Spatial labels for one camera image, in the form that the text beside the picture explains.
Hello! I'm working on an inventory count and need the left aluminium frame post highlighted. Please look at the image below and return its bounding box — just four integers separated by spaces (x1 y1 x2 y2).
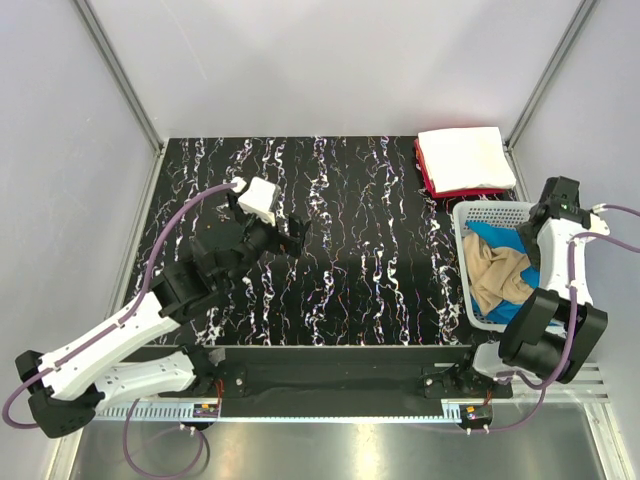
71 0 164 154

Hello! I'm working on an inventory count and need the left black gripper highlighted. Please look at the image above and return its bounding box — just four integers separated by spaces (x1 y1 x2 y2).
224 191 311 291

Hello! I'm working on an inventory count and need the white plastic laundry basket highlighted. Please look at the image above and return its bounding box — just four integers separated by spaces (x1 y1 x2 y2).
452 200 533 333

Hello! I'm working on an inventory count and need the beige t shirt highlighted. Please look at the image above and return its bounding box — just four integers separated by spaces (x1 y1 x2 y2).
463 233 533 317

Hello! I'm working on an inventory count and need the folded white t shirt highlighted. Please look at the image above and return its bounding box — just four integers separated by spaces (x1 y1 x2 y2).
417 127 517 194

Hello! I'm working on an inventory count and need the grey slotted cable duct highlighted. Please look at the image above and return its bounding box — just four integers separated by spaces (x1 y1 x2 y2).
96 400 221 422

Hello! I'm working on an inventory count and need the blue t shirt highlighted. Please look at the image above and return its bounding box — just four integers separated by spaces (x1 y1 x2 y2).
463 221 540 325

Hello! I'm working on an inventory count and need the aluminium frame post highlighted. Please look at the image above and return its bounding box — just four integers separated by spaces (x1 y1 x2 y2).
71 0 164 154
504 0 600 152

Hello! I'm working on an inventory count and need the aluminium rail profile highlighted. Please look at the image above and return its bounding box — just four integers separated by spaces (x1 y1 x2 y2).
511 363 609 403

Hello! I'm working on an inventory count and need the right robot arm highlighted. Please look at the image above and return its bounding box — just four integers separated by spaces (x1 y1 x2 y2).
453 176 610 397

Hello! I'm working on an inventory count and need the folded red t shirt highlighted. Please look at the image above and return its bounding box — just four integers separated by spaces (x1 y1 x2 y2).
413 139 506 200

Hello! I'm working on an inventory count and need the right aluminium frame post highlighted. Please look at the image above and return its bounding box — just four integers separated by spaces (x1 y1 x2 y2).
504 0 600 152

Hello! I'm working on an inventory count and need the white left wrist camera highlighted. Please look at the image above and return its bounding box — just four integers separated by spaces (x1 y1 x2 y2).
232 177 281 226

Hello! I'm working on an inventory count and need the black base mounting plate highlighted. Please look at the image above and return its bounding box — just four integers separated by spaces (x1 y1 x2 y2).
159 346 512 422

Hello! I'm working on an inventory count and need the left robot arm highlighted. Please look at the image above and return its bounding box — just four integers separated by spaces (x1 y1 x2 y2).
15 214 310 439

